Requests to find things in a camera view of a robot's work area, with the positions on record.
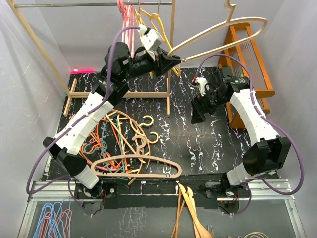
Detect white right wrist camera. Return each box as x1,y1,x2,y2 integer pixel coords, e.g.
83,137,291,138
192,77,208,96

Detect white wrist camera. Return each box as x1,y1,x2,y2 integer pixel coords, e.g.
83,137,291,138
192,77,208,96
138,24,163,61

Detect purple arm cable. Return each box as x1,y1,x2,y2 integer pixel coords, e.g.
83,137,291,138
195,53,305,216
26,24,147,216

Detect teal thin hanger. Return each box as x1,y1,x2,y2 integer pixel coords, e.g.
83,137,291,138
79,119,126,173

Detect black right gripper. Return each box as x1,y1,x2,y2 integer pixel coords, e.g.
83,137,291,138
191,88,228,124

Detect wooden hangers on floor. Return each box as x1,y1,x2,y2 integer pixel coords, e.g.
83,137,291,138
170,183,214,238

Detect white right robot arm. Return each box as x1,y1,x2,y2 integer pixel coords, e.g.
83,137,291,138
191,67,291,197

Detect orange wooden shelf rack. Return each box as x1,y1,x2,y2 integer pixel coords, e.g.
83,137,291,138
218,23,275,129

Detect pink tape strip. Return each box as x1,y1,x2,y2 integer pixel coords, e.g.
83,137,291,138
70,70,95,75

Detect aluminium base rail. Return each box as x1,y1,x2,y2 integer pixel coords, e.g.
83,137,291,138
217,179,295,200

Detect yellow velvet hanger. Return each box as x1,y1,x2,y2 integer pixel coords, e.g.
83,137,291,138
133,0,174,50
148,0,183,77

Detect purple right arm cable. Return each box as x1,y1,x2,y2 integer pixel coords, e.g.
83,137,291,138
195,53,305,216

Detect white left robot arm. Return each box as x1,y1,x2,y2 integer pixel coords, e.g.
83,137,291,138
43,42,181,198

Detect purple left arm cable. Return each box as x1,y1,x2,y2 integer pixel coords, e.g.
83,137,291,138
26,24,147,216

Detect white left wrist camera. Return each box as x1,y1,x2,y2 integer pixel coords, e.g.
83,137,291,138
138,24,163,61

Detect pink plastic hanger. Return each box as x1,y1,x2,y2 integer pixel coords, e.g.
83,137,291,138
117,0,133,55
123,0,137,57

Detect blue wire hangers pile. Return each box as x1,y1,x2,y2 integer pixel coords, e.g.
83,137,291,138
32,198,72,238

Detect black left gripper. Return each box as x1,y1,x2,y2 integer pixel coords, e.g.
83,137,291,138
120,47,180,82

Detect orange thin hanger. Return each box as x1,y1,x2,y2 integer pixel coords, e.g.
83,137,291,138
91,116,136,162

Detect wooden clothes rack frame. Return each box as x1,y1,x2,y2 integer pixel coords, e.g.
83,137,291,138
7,0,181,106

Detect metal hanging rod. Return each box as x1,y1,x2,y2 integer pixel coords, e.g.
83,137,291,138
13,1,173,8

